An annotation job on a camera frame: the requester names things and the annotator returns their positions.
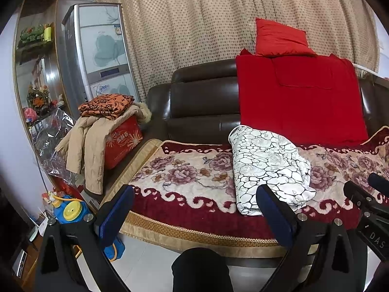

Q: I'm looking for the red pillow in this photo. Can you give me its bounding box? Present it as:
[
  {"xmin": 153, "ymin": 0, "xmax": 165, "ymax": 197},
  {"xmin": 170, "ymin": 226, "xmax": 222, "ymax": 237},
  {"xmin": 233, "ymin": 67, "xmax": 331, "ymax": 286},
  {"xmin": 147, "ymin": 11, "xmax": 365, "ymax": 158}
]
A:
[{"xmin": 255, "ymin": 18, "xmax": 317, "ymax": 58}]

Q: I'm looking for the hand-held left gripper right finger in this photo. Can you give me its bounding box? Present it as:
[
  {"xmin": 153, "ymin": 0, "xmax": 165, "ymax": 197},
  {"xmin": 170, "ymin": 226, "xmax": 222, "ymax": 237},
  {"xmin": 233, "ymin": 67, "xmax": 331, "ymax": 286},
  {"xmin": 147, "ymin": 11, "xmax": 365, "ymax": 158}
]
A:
[{"xmin": 256, "ymin": 184, "xmax": 365, "ymax": 292}]

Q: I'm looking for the beige dotted curtain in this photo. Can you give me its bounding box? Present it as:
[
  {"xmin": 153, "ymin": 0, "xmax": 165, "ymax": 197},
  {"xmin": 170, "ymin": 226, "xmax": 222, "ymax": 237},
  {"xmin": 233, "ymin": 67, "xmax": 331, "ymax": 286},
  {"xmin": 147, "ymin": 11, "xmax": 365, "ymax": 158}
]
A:
[{"xmin": 91, "ymin": 0, "xmax": 381, "ymax": 104}]

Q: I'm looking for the orange black patterned cloth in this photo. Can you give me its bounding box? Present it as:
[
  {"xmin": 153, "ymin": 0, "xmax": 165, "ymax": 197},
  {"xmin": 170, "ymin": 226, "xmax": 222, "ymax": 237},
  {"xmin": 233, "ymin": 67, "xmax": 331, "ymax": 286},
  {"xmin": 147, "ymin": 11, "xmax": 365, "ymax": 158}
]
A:
[{"xmin": 78, "ymin": 94, "xmax": 135, "ymax": 120}]

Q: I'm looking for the white black-veined patterned coat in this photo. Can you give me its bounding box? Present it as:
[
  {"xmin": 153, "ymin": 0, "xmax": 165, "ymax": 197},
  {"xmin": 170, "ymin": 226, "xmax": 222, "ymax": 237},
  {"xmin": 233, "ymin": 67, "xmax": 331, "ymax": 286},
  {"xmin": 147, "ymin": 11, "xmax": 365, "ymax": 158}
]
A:
[{"xmin": 228, "ymin": 125, "xmax": 317, "ymax": 216}]

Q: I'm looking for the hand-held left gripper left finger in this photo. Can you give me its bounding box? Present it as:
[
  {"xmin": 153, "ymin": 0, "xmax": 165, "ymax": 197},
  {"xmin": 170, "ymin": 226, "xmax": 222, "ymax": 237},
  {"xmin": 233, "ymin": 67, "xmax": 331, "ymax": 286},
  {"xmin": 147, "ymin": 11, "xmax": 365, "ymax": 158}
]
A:
[{"xmin": 35, "ymin": 184, "xmax": 135, "ymax": 292}]

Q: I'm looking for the red printed cardboard box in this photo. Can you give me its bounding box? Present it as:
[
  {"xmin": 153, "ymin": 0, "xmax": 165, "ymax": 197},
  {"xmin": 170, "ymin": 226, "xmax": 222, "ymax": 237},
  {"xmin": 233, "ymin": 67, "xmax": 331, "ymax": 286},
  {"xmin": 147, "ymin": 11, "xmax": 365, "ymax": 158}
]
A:
[{"xmin": 103, "ymin": 116, "xmax": 143, "ymax": 170}]

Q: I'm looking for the white rail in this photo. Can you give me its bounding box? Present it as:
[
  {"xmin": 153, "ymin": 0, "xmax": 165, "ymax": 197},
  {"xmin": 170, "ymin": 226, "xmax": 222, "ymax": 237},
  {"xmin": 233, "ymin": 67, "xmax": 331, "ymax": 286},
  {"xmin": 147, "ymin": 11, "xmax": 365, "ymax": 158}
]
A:
[{"xmin": 353, "ymin": 62, "xmax": 389, "ymax": 81}]

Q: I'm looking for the floral red beige blanket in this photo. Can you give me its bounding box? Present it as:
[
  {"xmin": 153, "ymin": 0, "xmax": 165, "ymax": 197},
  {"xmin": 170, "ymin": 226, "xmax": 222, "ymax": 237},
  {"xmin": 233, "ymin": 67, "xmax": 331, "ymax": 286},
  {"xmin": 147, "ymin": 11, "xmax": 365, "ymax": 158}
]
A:
[{"xmin": 102, "ymin": 126, "xmax": 389, "ymax": 257}]

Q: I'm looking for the dark brown leather sofa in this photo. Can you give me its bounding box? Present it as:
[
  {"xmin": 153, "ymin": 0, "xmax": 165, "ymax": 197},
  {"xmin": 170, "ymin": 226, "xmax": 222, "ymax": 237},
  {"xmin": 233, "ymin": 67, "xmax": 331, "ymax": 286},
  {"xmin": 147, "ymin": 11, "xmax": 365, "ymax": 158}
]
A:
[{"xmin": 83, "ymin": 59, "xmax": 389, "ymax": 268}]

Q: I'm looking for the large red cushion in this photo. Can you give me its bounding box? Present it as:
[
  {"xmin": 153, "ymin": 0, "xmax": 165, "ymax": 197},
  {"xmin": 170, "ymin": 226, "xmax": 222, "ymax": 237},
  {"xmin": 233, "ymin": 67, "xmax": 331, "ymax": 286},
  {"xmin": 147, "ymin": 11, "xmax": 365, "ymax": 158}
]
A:
[{"xmin": 235, "ymin": 49, "xmax": 369, "ymax": 145}]

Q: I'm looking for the artificial flower arrangement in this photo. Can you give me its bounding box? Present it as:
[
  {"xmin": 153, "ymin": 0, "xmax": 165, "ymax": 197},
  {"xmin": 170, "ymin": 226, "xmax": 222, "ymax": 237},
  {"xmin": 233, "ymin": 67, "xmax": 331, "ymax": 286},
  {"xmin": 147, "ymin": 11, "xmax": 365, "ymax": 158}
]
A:
[{"xmin": 27, "ymin": 84, "xmax": 51, "ymax": 113}]

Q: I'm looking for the wooden display cabinet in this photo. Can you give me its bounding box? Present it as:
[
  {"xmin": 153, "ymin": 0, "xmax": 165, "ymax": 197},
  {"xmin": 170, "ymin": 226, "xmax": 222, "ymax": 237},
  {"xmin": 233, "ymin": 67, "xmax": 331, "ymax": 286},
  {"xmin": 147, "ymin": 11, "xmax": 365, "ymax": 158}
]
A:
[{"xmin": 12, "ymin": 0, "xmax": 66, "ymax": 134}]

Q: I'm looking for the small white box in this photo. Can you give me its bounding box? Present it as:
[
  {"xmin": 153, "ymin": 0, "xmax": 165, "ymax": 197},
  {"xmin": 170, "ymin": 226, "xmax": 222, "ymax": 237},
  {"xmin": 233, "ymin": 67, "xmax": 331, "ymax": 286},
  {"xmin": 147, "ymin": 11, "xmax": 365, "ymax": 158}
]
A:
[{"xmin": 29, "ymin": 217, "xmax": 49, "ymax": 241}]

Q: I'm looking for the green ornament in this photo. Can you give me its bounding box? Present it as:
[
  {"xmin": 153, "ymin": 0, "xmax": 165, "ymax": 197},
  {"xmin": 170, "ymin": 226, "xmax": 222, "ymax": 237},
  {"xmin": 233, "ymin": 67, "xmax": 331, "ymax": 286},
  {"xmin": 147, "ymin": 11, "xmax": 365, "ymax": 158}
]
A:
[{"xmin": 19, "ymin": 24, "xmax": 46, "ymax": 42}]

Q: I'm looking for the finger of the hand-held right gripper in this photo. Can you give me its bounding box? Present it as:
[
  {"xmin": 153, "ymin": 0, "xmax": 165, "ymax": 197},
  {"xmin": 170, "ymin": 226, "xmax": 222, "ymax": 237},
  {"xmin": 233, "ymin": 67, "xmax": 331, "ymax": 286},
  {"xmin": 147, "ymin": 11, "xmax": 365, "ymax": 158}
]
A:
[
  {"xmin": 343, "ymin": 181, "xmax": 382, "ymax": 217},
  {"xmin": 368, "ymin": 173, "xmax": 389, "ymax": 196}
]

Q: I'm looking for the beige padded jacket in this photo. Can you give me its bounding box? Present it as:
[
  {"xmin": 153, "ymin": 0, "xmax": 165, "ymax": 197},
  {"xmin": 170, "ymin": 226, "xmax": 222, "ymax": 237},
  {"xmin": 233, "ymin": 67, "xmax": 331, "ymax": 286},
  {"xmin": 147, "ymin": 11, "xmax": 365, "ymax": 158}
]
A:
[{"xmin": 55, "ymin": 102, "xmax": 152, "ymax": 194}]

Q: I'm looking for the blue yellow plastic toy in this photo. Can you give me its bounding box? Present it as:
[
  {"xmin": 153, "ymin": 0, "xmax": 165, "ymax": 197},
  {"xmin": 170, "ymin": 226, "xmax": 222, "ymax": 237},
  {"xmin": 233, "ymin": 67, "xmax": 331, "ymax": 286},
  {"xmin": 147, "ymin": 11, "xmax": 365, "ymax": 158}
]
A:
[{"xmin": 50, "ymin": 195, "xmax": 126, "ymax": 261}]

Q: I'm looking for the clear plastic bag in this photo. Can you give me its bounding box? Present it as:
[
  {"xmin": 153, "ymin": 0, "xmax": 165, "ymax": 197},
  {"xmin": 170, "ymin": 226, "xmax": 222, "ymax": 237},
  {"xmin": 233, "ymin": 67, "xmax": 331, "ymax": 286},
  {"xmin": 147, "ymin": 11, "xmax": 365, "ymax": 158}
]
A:
[{"xmin": 32, "ymin": 108, "xmax": 86, "ymax": 187}]

